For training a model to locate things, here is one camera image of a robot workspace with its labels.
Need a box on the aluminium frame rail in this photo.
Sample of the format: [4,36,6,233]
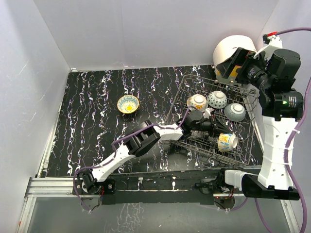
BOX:
[18,176,301,233]

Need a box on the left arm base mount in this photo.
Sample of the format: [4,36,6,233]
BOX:
[72,174,116,205]

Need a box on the blue wave pattern bowl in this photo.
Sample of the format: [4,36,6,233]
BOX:
[207,91,227,109]

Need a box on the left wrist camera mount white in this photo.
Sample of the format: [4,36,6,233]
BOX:
[203,108,214,119]

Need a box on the red rim grey pattern bowl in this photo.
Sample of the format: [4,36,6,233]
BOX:
[224,103,246,122]

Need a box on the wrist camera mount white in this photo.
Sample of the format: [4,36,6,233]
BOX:
[203,108,214,119]
[253,32,283,61]

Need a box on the orange blue floral bowl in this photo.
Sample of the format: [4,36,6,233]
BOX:
[218,133,238,152]

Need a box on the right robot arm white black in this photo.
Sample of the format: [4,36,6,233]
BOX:
[216,48,304,200]

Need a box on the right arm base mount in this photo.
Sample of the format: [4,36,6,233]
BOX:
[193,178,247,211]

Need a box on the white round drawer cabinet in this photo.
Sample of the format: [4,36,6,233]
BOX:
[212,35,257,84]

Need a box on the grey wire dish rack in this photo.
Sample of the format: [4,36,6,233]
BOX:
[165,74,262,168]

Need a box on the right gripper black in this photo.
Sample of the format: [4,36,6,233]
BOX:
[216,48,273,91]

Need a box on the orange flower leaf bowl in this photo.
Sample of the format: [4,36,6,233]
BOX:
[187,94,207,112]

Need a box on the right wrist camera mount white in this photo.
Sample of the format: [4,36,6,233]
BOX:
[253,32,283,61]

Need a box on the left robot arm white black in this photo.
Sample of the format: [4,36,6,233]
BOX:
[77,109,233,194]

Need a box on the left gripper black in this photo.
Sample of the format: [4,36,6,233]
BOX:
[190,116,232,139]

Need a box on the yellow sun pattern bowl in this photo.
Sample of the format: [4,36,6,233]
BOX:
[117,95,140,114]

